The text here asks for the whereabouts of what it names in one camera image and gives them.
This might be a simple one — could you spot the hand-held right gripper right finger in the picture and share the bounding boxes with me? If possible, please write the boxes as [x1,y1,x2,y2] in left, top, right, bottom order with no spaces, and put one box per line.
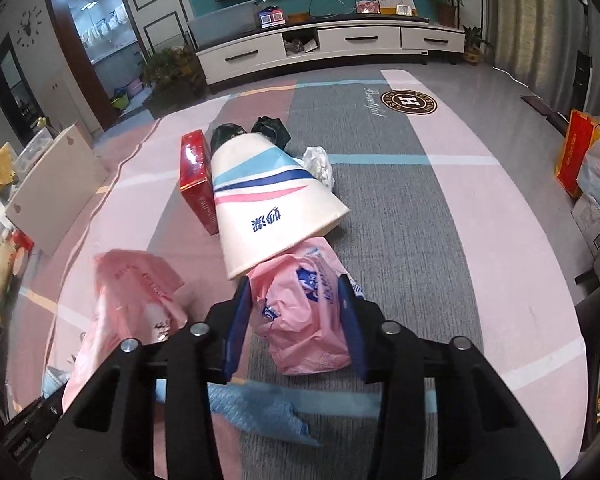
[336,274,561,480]

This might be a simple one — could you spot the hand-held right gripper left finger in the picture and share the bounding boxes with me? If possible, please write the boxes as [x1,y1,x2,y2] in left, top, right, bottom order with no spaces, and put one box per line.
[30,276,253,480]

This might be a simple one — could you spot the small pink plastic bag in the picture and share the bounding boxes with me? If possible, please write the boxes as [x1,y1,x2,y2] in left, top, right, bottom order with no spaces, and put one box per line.
[247,237,363,376]

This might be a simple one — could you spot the large pink plastic bag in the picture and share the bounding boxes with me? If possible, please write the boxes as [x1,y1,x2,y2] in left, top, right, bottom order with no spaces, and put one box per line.
[62,249,188,411]

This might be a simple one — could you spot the red box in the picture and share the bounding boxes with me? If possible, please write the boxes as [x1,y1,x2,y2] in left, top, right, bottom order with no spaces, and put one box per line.
[180,129,220,236]

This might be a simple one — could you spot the white plastic bag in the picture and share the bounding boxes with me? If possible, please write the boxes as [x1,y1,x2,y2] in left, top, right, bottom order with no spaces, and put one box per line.
[302,146,337,190]

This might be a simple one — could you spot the blue quilted cloth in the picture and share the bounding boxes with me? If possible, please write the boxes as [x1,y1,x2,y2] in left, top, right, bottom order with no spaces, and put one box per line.
[155,380,321,447]

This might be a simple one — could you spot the white striped paper cup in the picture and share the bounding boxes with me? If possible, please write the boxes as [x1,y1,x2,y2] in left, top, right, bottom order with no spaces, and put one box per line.
[209,132,352,280]

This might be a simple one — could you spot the pink grey striped tablecloth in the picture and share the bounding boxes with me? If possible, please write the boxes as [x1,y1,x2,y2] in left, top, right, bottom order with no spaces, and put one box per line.
[5,69,588,480]

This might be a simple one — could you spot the black plastic bag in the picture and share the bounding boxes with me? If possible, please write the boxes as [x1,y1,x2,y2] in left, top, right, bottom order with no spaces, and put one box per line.
[251,115,291,151]
[211,122,248,153]

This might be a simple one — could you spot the white storage box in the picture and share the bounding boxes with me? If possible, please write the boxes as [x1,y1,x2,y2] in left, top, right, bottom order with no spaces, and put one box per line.
[5,121,112,257]

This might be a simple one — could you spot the bushy potted plants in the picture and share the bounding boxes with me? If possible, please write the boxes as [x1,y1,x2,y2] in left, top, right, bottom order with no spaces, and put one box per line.
[142,45,206,98]

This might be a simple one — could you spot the clear plastic container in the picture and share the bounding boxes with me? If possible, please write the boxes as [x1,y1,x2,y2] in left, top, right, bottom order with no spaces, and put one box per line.
[12,127,56,176]

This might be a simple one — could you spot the orange paper bag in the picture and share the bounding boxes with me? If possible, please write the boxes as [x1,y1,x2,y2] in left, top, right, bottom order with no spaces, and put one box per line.
[554,109,600,198]

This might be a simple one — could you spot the white television cabinet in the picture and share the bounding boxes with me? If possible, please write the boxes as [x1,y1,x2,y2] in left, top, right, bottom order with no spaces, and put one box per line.
[195,12,466,86]

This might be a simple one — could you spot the grey rectangular panel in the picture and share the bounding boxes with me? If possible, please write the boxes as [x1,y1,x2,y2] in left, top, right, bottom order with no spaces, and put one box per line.
[187,2,258,51]

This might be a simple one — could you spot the white yellow card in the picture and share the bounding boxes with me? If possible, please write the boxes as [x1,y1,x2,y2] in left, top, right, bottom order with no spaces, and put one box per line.
[374,0,416,17]

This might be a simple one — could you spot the tall potted plant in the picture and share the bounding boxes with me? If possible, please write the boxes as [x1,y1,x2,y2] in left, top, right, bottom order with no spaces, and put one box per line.
[430,0,466,28]

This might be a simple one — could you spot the upright vacuum cleaner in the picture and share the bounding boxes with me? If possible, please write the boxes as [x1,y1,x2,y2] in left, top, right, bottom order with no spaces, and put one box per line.
[572,0,593,111]

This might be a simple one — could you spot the grey curtain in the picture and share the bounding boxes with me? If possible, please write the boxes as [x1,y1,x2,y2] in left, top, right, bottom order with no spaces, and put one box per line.
[495,0,600,126]

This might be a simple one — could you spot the wall clock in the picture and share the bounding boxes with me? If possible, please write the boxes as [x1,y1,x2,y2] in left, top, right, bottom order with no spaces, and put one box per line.
[16,7,43,50]

